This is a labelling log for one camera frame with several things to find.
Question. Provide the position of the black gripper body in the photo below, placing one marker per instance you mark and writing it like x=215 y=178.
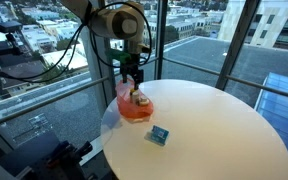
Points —
x=132 y=67

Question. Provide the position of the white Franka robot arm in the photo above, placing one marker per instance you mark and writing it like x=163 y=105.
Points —
x=117 y=23

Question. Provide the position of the orange plastic bag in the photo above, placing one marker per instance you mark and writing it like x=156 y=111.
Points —
x=130 y=111

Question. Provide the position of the teal and white box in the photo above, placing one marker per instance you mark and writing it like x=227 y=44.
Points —
x=158 y=135

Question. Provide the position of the black and blue equipment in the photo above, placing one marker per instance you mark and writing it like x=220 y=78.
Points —
x=47 y=160

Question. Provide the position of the grey metal window rail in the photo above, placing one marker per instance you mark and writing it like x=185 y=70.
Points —
x=44 y=103
x=257 y=85

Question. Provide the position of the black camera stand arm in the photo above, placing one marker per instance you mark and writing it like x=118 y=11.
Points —
x=4 y=50

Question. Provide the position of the black external camera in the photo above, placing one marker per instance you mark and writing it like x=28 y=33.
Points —
x=8 y=26

